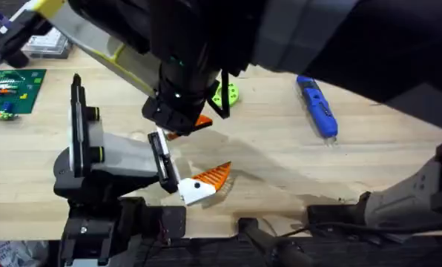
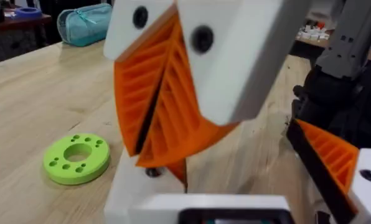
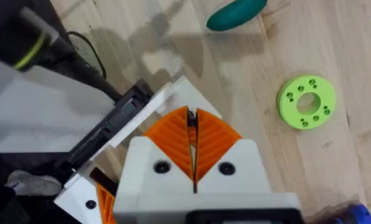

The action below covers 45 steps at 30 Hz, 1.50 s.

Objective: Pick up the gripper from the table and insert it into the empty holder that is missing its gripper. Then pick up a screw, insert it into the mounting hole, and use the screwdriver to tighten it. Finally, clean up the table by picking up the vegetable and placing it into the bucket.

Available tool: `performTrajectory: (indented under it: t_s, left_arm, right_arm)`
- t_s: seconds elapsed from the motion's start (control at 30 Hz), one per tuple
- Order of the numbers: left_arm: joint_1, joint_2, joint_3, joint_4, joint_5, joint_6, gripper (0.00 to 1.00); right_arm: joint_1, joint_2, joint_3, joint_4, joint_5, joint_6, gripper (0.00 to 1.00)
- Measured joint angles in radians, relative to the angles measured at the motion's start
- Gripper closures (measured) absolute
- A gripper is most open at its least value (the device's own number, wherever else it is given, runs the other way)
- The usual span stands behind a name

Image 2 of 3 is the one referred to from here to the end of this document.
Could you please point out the green disc with holes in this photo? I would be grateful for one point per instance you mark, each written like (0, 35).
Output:
(90, 165)

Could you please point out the finger of the white orange right gripper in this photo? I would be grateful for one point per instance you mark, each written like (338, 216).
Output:
(232, 71)
(135, 77)

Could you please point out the white orange left gripper right finger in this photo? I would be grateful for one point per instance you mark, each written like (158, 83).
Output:
(367, 193)

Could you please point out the heap of white toy blocks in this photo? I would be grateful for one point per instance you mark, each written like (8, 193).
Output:
(313, 31)

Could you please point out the blue tape roll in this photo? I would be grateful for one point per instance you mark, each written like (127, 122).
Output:
(28, 12)

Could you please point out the dark side table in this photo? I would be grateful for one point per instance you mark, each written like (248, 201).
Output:
(14, 40)

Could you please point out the teal zip bag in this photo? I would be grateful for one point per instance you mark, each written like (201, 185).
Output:
(86, 26)

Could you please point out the bare white left gripper left finger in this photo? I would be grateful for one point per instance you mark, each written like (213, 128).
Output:
(132, 183)

